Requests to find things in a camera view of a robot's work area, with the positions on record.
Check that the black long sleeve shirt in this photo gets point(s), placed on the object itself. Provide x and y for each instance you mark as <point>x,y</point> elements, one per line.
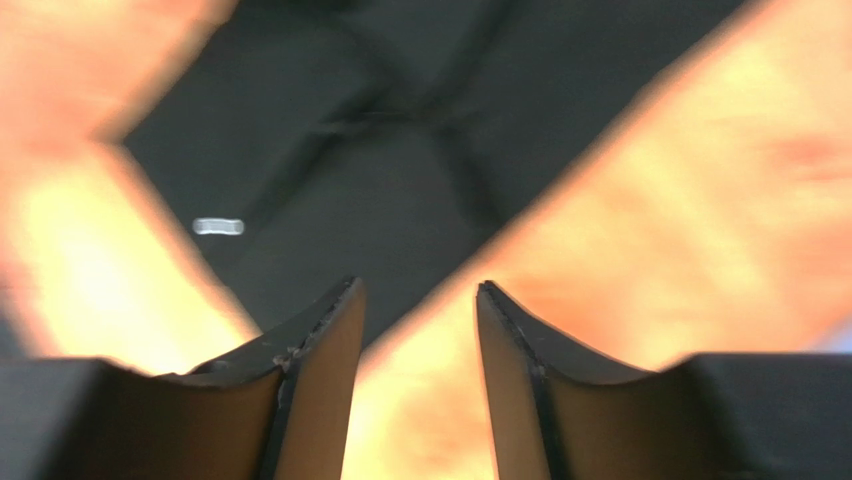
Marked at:
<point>389,139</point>

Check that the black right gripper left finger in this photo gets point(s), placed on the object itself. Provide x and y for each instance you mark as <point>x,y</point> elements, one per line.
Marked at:
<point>276,407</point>

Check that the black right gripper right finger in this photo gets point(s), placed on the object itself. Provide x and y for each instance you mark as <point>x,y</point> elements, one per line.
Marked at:
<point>562,410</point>

